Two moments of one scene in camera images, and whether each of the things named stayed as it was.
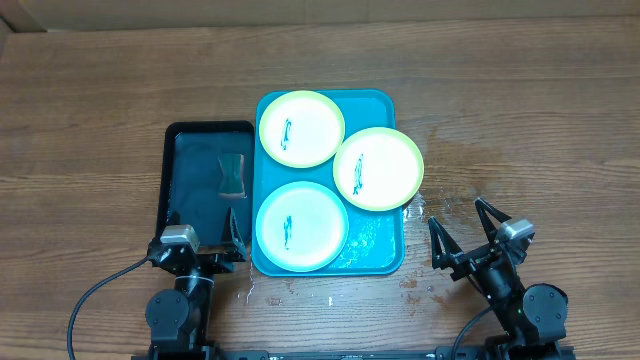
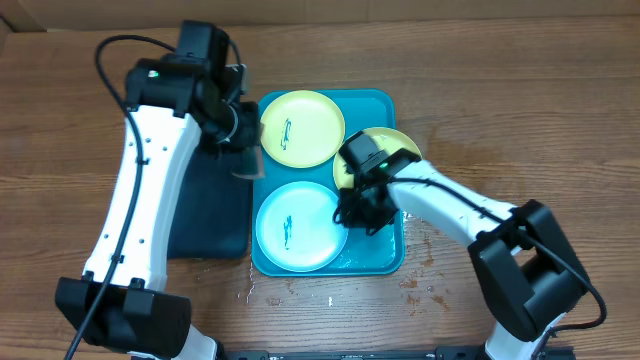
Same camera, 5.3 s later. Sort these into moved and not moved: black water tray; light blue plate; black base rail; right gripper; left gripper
Moved: right gripper; left gripper
Not moved: light blue plate; black base rail; black water tray
